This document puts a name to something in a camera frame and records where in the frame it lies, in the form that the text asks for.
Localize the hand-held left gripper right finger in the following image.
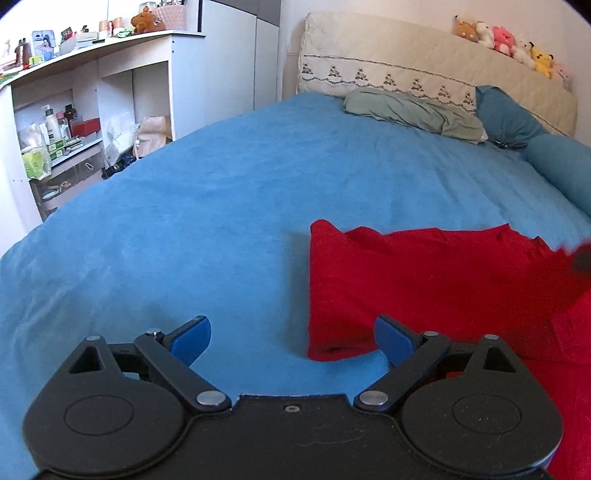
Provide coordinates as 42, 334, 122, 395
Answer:
353, 315, 528, 414

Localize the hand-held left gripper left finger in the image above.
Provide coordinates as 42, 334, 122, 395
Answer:
68, 316, 232, 414

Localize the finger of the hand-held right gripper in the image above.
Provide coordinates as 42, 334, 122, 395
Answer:
570, 244, 591, 274

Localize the red garment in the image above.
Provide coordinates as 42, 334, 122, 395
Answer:
307, 219, 591, 480

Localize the blue bolster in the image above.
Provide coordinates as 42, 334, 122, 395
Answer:
526, 136, 591, 223

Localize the blue bed blanket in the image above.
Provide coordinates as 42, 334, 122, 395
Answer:
0, 90, 591, 480

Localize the blue pillow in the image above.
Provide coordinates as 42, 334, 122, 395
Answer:
475, 85, 551, 151

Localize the brown paper bag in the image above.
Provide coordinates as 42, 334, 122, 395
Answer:
136, 115, 173, 158

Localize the white plastic bag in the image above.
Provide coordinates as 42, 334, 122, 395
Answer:
103, 113, 140, 163

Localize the green pillow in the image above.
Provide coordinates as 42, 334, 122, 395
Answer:
344, 88, 486, 142

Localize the row of plush toys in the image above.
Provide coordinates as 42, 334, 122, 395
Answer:
452, 16, 574, 83

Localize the green tissue pack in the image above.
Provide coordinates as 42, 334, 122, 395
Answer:
21, 147, 53, 181

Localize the red box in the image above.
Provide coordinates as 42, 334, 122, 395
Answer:
71, 118, 101, 138

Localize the white lotion bottle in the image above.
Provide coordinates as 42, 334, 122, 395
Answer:
41, 105, 62, 141

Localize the cream quilted headboard cover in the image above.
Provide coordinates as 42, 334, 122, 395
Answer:
295, 11, 579, 138

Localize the white wardrobe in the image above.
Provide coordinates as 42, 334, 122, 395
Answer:
174, 0, 283, 139

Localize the white shelf unit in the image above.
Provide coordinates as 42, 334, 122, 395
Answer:
0, 30, 188, 234

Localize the brown teddy bear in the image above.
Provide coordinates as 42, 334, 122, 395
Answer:
130, 6, 168, 35

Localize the pink basket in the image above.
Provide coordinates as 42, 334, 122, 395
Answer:
154, 2, 187, 31

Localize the photo frame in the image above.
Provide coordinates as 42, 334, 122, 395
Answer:
31, 30, 58, 62

